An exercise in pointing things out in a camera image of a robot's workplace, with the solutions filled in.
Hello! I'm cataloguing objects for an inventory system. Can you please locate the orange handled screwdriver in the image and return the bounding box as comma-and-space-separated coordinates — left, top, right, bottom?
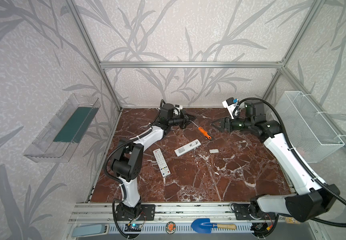
191, 121, 213, 141

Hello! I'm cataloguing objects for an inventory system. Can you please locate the white remote control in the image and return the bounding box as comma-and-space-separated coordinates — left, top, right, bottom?
175, 140, 201, 157

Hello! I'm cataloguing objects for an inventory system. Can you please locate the white battery cover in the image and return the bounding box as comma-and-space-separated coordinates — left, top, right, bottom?
209, 149, 219, 154

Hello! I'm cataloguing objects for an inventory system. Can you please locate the white remote with coloured buttons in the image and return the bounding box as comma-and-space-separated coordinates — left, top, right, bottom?
153, 149, 171, 178

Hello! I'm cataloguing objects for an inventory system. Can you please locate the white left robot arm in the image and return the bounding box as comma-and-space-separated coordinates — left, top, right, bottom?
103, 100, 197, 210

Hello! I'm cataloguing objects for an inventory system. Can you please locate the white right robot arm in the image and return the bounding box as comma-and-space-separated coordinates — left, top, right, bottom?
211, 98, 346, 228

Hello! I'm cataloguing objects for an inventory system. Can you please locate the small round orange gadget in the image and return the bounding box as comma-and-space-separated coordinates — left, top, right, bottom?
166, 222, 177, 235

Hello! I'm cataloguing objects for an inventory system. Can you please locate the small tan circuit board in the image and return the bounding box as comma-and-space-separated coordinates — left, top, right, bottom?
285, 217, 300, 224

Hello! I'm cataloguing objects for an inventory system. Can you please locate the green led circuit board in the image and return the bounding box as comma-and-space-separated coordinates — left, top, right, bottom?
124, 223, 143, 232

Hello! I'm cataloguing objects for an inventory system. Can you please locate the grey flat device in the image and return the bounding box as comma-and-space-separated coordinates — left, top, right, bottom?
71, 224, 109, 238

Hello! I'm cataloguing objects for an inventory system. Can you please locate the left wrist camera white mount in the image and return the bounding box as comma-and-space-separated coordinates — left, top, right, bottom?
174, 105, 183, 113

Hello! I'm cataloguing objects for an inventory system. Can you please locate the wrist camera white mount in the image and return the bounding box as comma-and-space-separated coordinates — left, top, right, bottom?
174, 105, 183, 113
222, 97, 241, 119

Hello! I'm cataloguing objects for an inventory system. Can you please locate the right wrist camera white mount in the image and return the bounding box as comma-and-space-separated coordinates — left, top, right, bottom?
222, 97, 241, 119

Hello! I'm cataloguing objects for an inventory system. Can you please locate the white wire mesh basket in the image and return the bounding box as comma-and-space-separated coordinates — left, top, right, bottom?
275, 91, 345, 163

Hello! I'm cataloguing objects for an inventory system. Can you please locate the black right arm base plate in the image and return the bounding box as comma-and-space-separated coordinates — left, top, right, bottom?
231, 203, 276, 221

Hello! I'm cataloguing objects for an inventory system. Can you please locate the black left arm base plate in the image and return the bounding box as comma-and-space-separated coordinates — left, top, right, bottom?
115, 203, 156, 221

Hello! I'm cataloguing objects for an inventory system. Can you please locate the blue trowel wooden handle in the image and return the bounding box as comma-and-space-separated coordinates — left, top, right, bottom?
191, 218, 237, 234

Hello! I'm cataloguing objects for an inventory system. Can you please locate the right side wired circuit board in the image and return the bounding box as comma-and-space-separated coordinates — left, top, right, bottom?
251, 223, 276, 239

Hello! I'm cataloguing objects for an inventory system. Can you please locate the clear plastic wall bin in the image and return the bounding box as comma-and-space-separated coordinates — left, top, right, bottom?
23, 94, 101, 163

